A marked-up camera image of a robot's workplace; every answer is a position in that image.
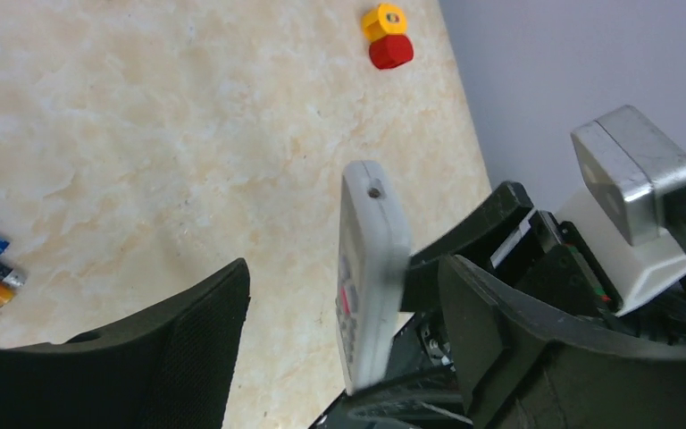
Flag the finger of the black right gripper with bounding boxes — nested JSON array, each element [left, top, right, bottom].
[[310, 366, 473, 428]]

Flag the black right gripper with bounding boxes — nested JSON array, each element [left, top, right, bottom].
[[386, 181, 686, 379]]

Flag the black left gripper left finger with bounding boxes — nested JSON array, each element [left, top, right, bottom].
[[0, 258, 250, 428]]

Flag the yellow block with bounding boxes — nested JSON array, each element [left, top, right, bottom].
[[361, 3, 408, 42]]

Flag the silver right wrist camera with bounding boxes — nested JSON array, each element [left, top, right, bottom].
[[556, 105, 686, 316]]

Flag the red block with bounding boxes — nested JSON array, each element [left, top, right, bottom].
[[368, 34, 414, 70]]

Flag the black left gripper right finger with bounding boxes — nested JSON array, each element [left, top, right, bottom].
[[438, 256, 686, 428]]

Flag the white remote control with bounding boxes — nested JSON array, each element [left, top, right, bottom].
[[335, 160, 412, 396]]

